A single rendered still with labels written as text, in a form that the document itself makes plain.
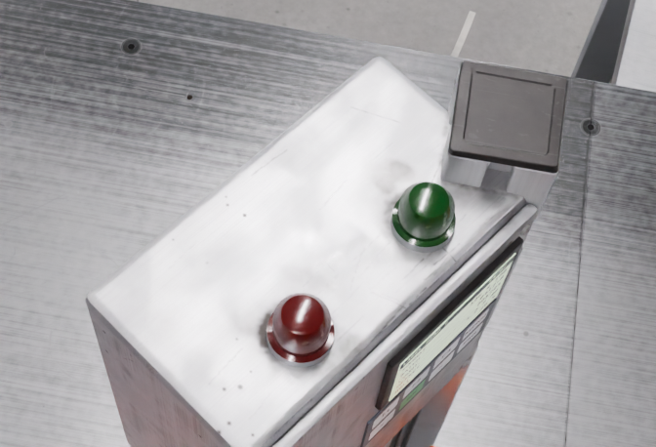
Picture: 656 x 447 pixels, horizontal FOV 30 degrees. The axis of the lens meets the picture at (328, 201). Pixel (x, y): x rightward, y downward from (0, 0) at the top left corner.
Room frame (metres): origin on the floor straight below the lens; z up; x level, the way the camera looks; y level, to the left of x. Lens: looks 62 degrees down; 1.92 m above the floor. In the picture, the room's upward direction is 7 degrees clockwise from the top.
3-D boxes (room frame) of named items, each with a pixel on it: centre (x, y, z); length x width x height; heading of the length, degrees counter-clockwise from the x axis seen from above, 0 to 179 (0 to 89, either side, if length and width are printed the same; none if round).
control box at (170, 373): (0.22, 0.00, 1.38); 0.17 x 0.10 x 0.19; 142
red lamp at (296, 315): (0.18, 0.00, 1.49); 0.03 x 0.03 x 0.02
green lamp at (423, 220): (0.23, -0.04, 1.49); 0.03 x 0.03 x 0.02
